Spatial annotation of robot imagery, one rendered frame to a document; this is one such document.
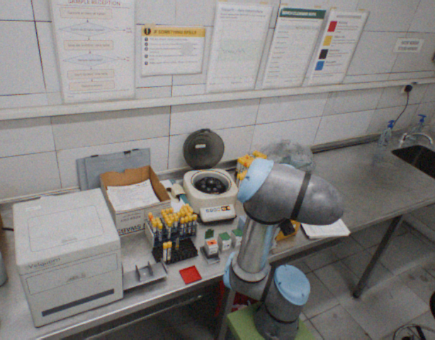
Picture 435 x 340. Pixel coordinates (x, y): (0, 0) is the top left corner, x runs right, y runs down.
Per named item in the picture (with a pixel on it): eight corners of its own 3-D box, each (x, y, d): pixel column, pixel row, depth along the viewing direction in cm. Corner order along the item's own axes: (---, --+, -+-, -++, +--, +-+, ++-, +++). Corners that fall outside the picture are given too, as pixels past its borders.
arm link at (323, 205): (364, 188, 70) (333, 196, 118) (312, 171, 73) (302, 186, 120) (347, 240, 70) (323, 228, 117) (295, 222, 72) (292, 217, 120)
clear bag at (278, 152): (270, 183, 191) (278, 154, 181) (246, 168, 200) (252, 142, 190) (294, 168, 208) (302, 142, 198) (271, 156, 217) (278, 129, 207)
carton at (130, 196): (115, 239, 141) (114, 212, 133) (100, 198, 161) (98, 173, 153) (171, 225, 152) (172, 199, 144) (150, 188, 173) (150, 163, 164)
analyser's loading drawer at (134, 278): (112, 296, 117) (111, 286, 114) (108, 281, 121) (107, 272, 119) (168, 278, 126) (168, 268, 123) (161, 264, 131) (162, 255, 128)
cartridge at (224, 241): (221, 252, 142) (223, 241, 139) (216, 244, 146) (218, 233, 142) (229, 249, 144) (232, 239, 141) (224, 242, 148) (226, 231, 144)
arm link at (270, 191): (261, 310, 108) (304, 197, 70) (218, 291, 111) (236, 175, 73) (271, 278, 116) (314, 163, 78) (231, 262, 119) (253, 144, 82)
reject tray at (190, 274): (185, 285, 127) (185, 283, 126) (178, 271, 132) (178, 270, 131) (202, 279, 130) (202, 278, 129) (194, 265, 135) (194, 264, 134)
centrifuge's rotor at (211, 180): (199, 204, 159) (200, 192, 155) (190, 185, 171) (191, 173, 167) (229, 200, 164) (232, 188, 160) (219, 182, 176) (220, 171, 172)
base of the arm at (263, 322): (306, 337, 112) (314, 319, 107) (266, 350, 106) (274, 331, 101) (283, 299, 123) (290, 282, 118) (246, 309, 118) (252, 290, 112)
